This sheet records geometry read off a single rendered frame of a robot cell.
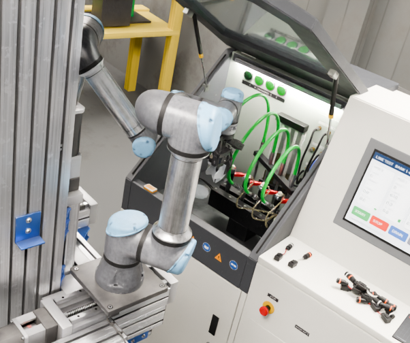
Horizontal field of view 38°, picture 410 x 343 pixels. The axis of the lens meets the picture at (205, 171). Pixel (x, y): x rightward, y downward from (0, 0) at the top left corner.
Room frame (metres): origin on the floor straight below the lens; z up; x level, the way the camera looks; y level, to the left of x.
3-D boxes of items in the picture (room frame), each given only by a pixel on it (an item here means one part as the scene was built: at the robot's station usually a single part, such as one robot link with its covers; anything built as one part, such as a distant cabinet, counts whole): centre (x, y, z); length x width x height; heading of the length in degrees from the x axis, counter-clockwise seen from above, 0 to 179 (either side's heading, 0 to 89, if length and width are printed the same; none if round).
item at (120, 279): (1.44, 0.19, 1.09); 0.15 x 0.15 x 0.10
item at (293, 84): (2.42, -0.26, 1.43); 0.54 x 0.03 x 0.02; 56
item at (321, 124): (2.28, -0.46, 1.20); 0.13 x 0.03 x 0.31; 56
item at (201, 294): (1.99, 0.03, 0.44); 0.65 x 0.02 x 0.68; 56
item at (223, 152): (1.87, -0.03, 1.34); 0.09 x 0.08 x 0.12; 146
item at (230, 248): (2.00, 0.02, 0.87); 0.62 x 0.04 x 0.16; 56
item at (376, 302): (1.67, -0.64, 1.01); 0.23 x 0.11 x 0.06; 56
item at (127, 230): (1.44, 0.18, 1.20); 0.13 x 0.12 x 0.14; 78
